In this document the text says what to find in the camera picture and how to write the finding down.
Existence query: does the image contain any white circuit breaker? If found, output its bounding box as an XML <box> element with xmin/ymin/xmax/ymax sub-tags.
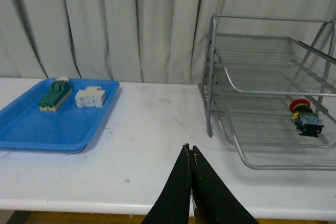
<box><xmin>75</xmin><ymin>86</ymin><xmax>107</xmax><ymax>108</ymax></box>

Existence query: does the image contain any silver mesh three-tier rack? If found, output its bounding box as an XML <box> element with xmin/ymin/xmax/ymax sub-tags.
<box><xmin>199</xmin><ymin>14</ymin><xmax>335</xmax><ymax>170</ymax></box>

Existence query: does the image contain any red emergency stop button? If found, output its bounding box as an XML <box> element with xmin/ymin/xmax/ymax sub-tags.
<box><xmin>289</xmin><ymin>99</ymin><xmax>324</xmax><ymax>137</ymax></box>

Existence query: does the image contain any blue plastic tray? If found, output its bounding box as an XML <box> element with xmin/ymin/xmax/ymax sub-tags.
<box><xmin>1</xmin><ymin>79</ymin><xmax>119</xmax><ymax>153</ymax></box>

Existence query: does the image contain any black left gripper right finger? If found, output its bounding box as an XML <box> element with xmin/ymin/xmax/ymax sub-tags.
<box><xmin>191</xmin><ymin>146</ymin><xmax>258</xmax><ymax>223</ymax></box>

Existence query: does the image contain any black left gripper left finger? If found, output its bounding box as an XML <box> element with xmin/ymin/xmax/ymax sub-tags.
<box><xmin>142</xmin><ymin>144</ymin><xmax>191</xmax><ymax>224</ymax></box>

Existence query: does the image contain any grey curtain backdrop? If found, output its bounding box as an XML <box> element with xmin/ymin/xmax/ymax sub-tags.
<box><xmin>1</xmin><ymin>0</ymin><xmax>335</xmax><ymax>84</ymax></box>

